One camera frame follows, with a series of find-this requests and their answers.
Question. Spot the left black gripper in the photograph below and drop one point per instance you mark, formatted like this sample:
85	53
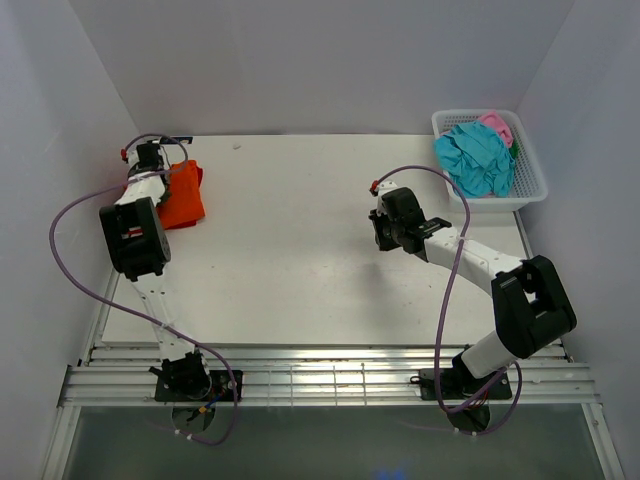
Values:
164	198

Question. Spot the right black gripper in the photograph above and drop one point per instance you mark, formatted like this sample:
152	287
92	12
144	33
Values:
382	242

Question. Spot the orange t shirt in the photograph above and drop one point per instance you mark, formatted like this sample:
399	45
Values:
184	208

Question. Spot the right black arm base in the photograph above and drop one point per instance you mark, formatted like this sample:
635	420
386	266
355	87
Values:
457	383

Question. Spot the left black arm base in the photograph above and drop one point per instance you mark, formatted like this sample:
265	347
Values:
189	380

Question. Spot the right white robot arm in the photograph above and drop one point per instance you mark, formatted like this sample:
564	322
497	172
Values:
530	305

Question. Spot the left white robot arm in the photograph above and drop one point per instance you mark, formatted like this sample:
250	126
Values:
139	250

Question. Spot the blue label sticker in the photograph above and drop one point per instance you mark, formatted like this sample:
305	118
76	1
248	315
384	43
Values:
185	140

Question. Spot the blue t shirt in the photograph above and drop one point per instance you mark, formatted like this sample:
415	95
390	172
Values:
476	159

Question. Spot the white plastic basket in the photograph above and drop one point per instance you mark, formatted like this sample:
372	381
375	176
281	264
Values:
529	185

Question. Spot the green garment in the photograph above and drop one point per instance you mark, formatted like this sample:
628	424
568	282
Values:
514	150

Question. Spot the pink t shirt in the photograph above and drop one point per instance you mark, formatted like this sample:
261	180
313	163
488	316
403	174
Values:
494	121

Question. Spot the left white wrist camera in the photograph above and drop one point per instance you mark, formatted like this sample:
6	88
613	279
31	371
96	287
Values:
131	159

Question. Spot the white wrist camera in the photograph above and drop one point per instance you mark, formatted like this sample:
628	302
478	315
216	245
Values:
131	159
380	188

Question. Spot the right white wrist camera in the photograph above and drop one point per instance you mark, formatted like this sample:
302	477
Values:
380	188

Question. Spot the aluminium table frame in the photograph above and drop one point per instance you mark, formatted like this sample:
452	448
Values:
284	279

